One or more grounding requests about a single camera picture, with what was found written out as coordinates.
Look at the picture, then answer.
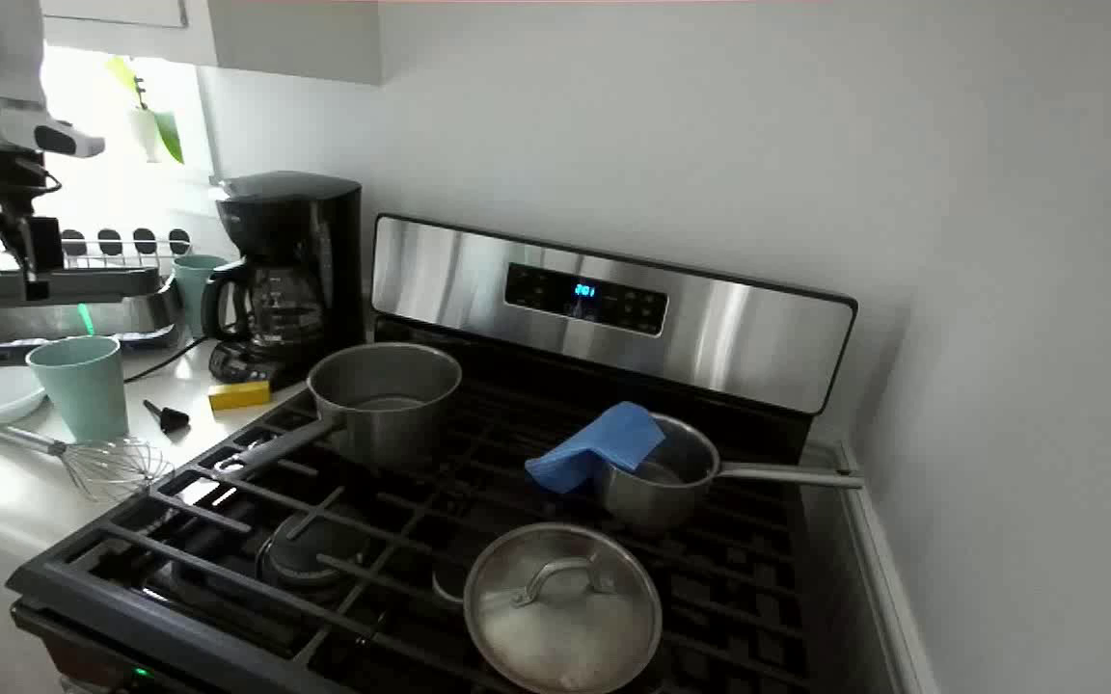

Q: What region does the large teal cup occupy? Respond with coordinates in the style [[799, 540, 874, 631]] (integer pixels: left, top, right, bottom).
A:
[[22, 337, 133, 447]]

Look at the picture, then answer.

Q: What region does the blue cloth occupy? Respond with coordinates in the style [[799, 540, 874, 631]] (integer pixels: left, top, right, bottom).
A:
[[522, 397, 672, 497]]

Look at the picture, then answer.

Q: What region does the black steel gas stove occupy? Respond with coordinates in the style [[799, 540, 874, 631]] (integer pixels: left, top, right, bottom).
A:
[[6, 213, 861, 694]]

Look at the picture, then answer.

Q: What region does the steel countertop appliance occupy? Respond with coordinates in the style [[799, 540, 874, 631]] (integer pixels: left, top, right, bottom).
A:
[[0, 225, 195, 359]]

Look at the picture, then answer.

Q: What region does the green plant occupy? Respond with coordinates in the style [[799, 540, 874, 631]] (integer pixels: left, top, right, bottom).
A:
[[110, 55, 189, 168]]

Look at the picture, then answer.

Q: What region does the small black knob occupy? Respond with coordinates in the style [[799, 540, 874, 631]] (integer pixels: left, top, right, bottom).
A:
[[139, 397, 195, 437]]

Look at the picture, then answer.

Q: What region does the yellow sponge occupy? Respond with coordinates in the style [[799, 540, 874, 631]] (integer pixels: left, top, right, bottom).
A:
[[206, 379, 278, 415]]

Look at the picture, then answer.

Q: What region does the black coffee maker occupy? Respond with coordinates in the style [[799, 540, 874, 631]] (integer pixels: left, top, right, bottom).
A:
[[206, 168, 366, 386]]

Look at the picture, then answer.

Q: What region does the large steel saucepan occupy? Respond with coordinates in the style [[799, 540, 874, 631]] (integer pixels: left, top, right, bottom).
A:
[[210, 339, 468, 483]]

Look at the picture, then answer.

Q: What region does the small steel saucepan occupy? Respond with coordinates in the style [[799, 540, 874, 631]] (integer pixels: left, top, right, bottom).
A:
[[589, 410, 867, 536]]

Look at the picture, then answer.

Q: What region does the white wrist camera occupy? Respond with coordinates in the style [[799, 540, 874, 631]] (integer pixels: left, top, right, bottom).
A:
[[29, 117, 110, 161]]

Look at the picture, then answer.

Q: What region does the black appliance power cord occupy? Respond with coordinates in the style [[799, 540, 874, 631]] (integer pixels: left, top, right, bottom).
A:
[[123, 337, 219, 386]]

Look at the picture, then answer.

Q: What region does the wire whisk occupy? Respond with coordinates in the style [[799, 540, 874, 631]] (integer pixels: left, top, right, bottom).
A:
[[0, 422, 180, 497]]

